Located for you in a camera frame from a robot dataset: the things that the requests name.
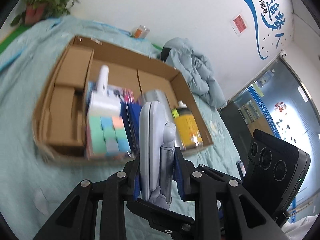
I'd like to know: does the light blue quilted blanket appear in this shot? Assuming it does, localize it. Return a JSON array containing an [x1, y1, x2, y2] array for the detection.
[[1, 16, 240, 239]]

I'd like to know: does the potted plant red pot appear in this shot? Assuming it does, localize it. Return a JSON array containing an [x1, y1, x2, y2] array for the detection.
[[10, 0, 79, 27]]

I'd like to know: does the pastel rubiks cube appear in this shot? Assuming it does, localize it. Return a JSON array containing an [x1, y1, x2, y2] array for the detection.
[[86, 116, 131, 159]]

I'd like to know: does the white lint roller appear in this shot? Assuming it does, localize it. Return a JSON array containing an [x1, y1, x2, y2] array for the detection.
[[87, 65, 121, 117]]

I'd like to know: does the blue box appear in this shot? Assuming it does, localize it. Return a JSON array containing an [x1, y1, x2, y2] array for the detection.
[[120, 102, 142, 154]]

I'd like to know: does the orange clear container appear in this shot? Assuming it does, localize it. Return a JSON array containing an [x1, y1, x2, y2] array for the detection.
[[131, 25, 150, 39]]

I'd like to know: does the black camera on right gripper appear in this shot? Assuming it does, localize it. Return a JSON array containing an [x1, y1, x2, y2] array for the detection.
[[242, 129, 311, 227]]

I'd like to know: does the green mat strip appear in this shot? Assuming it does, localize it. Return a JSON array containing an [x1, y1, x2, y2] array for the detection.
[[0, 25, 30, 54]]

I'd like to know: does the white folding phone stand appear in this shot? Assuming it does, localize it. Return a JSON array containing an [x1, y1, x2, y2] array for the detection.
[[138, 100, 177, 209]]

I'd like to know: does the large open cardboard box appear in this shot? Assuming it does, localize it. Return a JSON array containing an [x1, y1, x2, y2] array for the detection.
[[32, 36, 213, 165]]

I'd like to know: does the red wall notice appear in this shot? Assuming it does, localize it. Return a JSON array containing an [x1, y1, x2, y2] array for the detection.
[[229, 12, 248, 37]]

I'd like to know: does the yellow spray can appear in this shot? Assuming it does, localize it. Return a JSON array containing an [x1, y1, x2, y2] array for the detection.
[[171, 100, 203, 151]]

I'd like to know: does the glass door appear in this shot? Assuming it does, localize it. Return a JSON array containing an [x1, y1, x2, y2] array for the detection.
[[221, 58, 319, 223]]

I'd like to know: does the long narrow cardboard box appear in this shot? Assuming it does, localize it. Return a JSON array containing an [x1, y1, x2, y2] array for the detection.
[[42, 46, 94, 147]]

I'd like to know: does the crumpled light blue jacket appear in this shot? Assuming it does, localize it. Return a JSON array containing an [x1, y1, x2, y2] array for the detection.
[[160, 37, 227, 108]]

